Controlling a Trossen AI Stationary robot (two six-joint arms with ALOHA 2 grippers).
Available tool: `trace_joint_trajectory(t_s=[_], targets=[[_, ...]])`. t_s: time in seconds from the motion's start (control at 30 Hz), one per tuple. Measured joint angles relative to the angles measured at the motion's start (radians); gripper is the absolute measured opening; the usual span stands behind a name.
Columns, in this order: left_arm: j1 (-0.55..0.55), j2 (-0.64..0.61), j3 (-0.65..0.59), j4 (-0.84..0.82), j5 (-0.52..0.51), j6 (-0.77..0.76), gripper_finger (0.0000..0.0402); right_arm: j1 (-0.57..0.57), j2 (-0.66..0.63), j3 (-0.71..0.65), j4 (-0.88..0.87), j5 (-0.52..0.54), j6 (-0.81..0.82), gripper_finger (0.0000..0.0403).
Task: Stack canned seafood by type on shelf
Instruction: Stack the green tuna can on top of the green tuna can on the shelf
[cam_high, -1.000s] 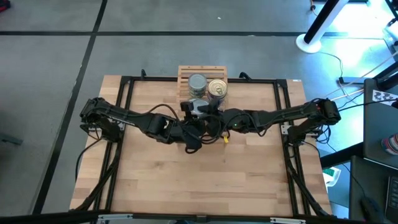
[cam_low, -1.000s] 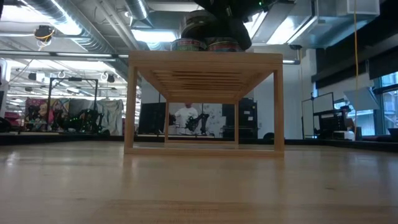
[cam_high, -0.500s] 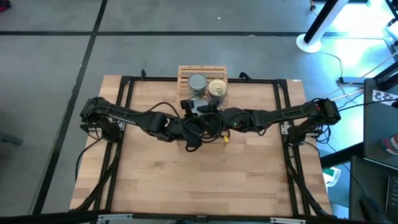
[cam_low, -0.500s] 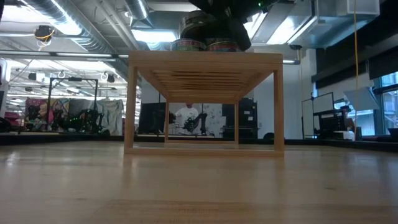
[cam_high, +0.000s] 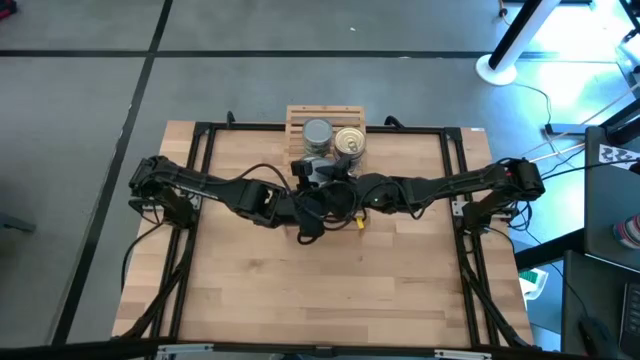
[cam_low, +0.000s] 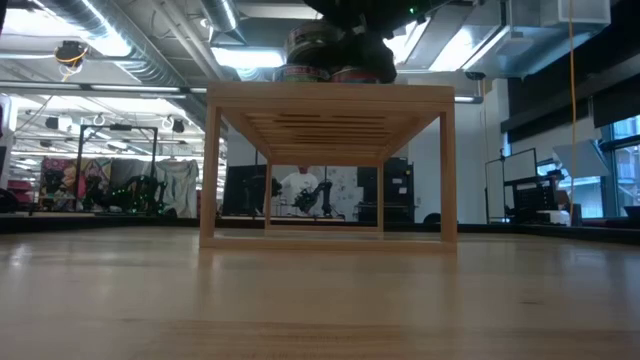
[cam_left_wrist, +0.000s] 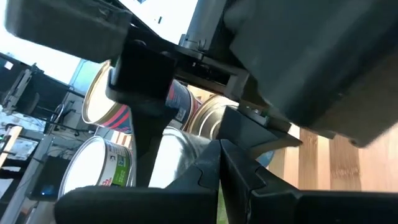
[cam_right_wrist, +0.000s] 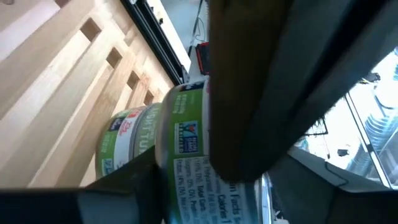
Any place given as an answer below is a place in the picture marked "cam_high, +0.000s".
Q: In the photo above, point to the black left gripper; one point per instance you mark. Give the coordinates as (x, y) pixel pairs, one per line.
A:
(307, 210)

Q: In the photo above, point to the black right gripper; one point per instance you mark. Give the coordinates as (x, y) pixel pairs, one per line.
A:
(375, 192)

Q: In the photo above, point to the blue label salmon can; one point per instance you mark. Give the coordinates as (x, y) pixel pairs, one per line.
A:
(350, 140)
(357, 162)

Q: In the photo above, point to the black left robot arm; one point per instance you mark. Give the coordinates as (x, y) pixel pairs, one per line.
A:
(220, 187)

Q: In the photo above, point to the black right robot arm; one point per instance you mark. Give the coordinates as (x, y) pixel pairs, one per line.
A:
(450, 187)

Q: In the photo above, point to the wooden slatted shelf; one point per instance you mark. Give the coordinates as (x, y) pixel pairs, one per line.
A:
(325, 109)

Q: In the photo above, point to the yellow tag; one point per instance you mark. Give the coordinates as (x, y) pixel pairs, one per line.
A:
(360, 223)

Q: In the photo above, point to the green white box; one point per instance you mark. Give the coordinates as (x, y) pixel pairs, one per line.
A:
(532, 282)

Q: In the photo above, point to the black side desk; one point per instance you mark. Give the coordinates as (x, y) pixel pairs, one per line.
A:
(610, 200)

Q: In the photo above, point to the white patterned paper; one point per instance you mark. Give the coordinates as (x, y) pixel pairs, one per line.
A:
(617, 156)

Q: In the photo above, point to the striped colourful roll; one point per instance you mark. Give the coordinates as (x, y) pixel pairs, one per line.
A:
(629, 232)

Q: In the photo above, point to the black computer mouse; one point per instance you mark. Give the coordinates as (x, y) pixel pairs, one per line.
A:
(597, 337)

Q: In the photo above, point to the black keyboard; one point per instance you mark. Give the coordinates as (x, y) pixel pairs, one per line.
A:
(632, 315)

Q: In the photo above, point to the grey floor object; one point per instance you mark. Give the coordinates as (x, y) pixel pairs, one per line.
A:
(15, 223)

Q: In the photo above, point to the red object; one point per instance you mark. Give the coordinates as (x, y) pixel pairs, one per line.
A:
(6, 7)

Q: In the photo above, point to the black aluminium table frame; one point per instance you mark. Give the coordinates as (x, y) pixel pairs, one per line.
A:
(425, 130)

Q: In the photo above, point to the silver mounting bracket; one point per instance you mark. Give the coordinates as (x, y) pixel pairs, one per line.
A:
(195, 202)
(458, 208)

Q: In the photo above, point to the white round post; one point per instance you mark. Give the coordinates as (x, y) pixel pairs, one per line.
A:
(495, 70)

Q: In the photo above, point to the silver end bracket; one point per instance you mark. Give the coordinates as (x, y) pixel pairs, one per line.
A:
(462, 355)
(185, 349)

